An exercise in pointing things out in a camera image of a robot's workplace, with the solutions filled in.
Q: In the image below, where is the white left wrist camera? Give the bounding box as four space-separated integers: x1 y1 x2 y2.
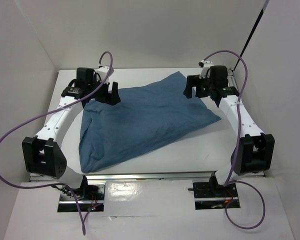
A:
95 65 114 84

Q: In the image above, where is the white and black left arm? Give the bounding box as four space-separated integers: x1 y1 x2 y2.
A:
22 66 121 200

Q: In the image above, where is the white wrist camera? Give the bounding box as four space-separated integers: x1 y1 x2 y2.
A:
95 65 114 84
198 60 214 79

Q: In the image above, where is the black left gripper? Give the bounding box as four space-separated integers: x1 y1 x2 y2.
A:
87 76 121 106

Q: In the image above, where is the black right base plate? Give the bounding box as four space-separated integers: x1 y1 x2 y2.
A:
188 182 241 210

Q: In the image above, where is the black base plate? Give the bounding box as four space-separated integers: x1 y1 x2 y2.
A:
57 182 106 213
188 182 241 210

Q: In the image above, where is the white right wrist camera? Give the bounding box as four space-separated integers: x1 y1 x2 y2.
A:
198 60 214 79

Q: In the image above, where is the blue fabric pillowcase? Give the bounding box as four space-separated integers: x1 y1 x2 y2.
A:
78 72 220 174

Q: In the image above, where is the black vertical corner post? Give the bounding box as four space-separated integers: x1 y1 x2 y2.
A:
240 0 269 57

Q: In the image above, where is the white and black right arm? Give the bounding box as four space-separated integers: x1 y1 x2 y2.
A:
183 60 275 196

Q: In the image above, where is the aluminium front rail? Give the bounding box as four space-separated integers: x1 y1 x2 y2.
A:
28 170 266 183

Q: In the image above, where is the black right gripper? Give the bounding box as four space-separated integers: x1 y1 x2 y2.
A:
183 74 215 99

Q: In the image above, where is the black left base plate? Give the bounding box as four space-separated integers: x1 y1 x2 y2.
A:
57 182 106 213

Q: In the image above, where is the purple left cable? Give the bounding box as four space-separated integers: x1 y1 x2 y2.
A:
0 51 115 236

